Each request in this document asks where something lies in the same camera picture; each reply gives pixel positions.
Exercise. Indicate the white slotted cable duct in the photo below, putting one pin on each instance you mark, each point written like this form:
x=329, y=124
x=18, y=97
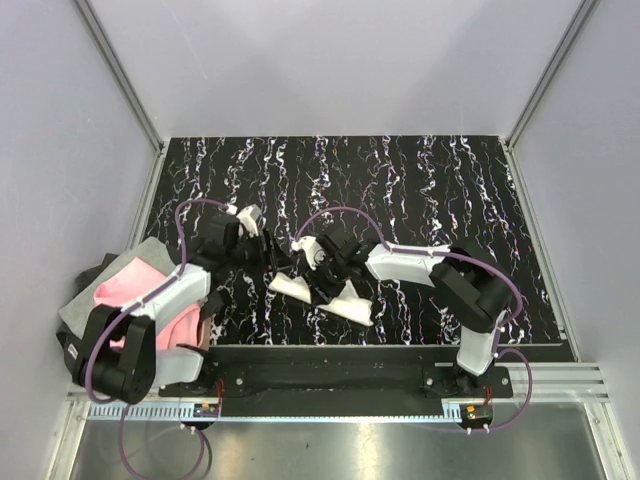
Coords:
x=237, y=412

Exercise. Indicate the left frame post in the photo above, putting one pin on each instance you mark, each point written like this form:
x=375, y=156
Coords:
x=109, y=55

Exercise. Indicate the aluminium frame rail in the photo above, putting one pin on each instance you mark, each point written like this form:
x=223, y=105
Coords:
x=547, y=382

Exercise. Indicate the right frame post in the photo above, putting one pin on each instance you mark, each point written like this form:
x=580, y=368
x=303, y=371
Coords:
x=577, y=23

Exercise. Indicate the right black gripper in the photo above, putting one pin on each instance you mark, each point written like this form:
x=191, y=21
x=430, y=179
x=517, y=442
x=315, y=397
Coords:
x=315, y=280

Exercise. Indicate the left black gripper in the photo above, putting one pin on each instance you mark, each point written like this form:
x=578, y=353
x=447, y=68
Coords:
x=267, y=260

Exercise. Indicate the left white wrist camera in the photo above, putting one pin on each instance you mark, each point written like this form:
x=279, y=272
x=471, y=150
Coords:
x=249, y=219

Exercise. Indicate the grey cloth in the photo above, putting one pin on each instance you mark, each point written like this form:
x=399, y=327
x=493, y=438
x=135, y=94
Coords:
x=126, y=278

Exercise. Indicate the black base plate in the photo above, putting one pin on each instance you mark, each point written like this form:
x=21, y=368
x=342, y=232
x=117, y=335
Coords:
x=332, y=354

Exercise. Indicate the frame post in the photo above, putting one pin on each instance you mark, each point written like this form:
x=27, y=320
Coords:
x=109, y=55
x=577, y=23

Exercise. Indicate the white cloth napkin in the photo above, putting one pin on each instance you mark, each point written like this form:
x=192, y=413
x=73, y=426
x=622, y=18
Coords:
x=348, y=304

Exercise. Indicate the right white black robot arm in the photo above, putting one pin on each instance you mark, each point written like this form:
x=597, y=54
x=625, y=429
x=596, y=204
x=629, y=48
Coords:
x=476, y=289

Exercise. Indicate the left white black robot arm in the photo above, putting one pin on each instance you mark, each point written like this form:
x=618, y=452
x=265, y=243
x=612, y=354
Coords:
x=143, y=319

